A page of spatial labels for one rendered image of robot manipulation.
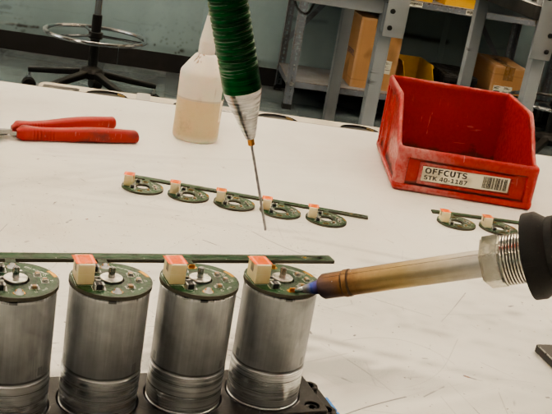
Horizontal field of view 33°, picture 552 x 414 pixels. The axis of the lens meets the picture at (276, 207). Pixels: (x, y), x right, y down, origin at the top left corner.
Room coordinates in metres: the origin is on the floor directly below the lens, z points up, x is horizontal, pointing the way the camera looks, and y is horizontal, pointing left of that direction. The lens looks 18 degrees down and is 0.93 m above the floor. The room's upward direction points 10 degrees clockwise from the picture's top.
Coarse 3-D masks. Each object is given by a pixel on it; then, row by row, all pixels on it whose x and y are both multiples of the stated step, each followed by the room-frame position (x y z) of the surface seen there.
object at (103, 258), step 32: (0, 256) 0.26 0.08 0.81; (32, 256) 0.26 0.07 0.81; (64, 256) 0.27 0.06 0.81; (96, 256) 0.27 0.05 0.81; (128, 256) 0.28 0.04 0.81; (160, 256) 0.28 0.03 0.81; (192, 256) 0.29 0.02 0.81; (224, 256) 0.29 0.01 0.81; (288, 256) 0.30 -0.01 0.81; (320, 256) 0.31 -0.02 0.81
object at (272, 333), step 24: (240, 312) 0.28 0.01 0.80; (264, 312) 0.27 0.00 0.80; (288, 312) 0.27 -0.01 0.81; (312, 312) 0.28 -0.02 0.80; (240, 336) 0.27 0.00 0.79; (264, 336) 0.27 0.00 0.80; (288, 336) 0.27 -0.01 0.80; (240, 360) 0.27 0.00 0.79; (264, 360) 0.27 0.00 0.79; (288, 360) 0.27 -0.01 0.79; (240, 384) 0.27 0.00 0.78; (264, 384) 0.27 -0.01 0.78; (288, 384) 0.27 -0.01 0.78; (264, 408) 0.27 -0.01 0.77
